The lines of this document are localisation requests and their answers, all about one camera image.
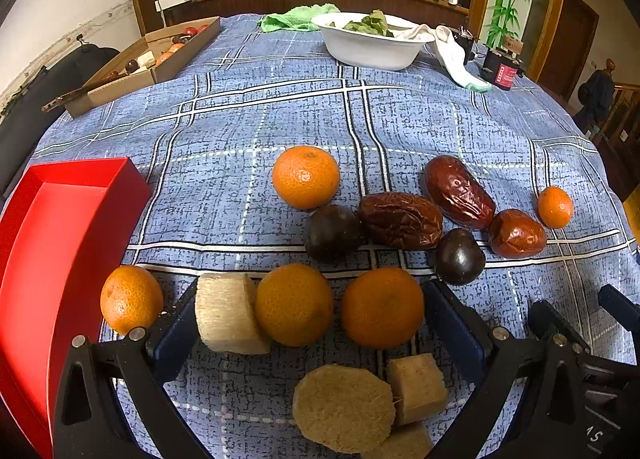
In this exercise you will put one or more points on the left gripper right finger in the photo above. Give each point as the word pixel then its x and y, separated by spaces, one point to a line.
pixel 492 359

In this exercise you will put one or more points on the black sofa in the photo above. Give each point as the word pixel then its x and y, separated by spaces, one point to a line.
pixel 24 123

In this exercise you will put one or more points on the wooden counter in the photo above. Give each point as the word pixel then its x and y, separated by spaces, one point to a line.
pixel 431 12

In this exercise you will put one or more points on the sugarcane piece bottom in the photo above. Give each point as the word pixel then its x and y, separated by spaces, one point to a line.
pixel 408 442

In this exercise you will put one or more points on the black jar red label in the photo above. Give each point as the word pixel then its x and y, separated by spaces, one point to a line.
pixel 503 64

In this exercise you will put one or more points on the dark figurine statue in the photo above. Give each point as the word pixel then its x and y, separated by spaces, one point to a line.
pixel 595 96

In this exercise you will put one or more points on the wrinkled red date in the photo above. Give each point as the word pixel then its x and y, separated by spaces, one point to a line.
pixel 401 220

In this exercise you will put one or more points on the blue plaid tablecloth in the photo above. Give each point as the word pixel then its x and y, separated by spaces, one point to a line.
pixel 276 254

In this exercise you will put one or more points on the green cloth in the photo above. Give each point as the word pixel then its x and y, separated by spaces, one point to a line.
pixel 297 19

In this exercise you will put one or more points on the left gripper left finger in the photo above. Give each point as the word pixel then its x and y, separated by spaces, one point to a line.
pixel 89 421

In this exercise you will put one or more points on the knife on box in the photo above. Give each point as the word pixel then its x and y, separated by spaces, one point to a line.
pixel 81 91

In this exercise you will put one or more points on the red tray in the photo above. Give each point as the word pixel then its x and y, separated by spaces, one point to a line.
pixel 64 230

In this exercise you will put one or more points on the dark plum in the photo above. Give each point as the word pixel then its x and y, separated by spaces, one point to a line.
pixel 458 258
pixel 331 233

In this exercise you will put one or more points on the shiny red date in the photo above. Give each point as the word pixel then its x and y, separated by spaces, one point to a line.
pixel 514 234

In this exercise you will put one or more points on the white cloth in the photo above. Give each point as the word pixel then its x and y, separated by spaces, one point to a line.
pixel 448 52

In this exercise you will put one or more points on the cardboard box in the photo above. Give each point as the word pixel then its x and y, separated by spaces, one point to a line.
pixel 156 58

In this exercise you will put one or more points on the green leaves in bowl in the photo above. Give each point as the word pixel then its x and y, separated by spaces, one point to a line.
pixel 374 24

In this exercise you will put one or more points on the small orange mandarin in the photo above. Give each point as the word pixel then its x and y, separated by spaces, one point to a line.
pixel 555 208

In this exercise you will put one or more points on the sugarcane piece square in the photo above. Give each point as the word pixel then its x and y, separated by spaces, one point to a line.
pixel 418 388

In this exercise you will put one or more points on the large red date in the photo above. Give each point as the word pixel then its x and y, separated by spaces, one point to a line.
pixel 458 194

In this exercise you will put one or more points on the white bowl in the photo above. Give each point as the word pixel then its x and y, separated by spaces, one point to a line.
pixel 346 42

